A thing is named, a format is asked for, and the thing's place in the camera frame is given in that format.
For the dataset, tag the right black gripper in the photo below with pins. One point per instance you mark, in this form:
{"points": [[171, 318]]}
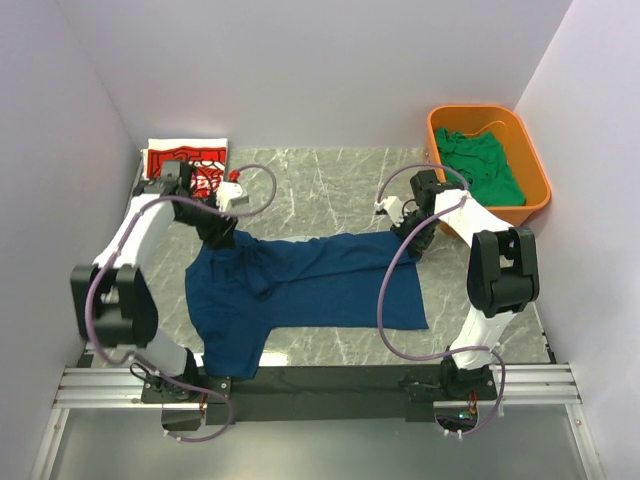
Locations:
{"points": [[415, 247]]}

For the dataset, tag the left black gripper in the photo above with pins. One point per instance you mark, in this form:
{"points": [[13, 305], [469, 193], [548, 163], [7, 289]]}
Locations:
{"points": [[218, 231]]}

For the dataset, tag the dark blue t-shirt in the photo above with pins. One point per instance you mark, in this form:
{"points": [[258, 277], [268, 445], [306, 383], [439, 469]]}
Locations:
{"points": [[236, 297]]}

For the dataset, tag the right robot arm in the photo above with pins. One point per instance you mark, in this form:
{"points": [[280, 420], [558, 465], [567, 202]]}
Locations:
{"points": [[502, 276]]}

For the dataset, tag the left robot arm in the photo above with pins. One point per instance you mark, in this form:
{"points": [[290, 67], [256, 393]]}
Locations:
{"points": [[115, 310]]}

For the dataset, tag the folded red coca-cola t-shirt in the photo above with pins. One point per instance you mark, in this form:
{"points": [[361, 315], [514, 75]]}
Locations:
{"points": [[206, 156]]}

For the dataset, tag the green t-shirt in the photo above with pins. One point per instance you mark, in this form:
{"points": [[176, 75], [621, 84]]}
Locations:
{"points": [[482, 161]]}

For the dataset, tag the orange plastic bin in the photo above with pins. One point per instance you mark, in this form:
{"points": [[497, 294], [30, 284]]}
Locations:
{"points": [[506, 126]]}

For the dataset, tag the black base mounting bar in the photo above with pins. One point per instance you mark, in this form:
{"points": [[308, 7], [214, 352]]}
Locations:
{"points": [[409, 392]]}

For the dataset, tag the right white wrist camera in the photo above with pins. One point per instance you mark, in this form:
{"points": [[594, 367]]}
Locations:
{"points": [[393, 208]]}

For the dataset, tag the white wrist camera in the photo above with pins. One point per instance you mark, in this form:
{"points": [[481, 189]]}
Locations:
{"points": [[393, 208], [231, 194]]}

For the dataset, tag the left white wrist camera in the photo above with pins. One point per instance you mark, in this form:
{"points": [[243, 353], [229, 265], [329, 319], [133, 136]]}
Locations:
{"points": [[231, 194]]}

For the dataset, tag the aluminium extrusion rail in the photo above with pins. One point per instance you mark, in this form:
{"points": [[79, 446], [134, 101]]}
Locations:
{"points": [[320, 422]]}

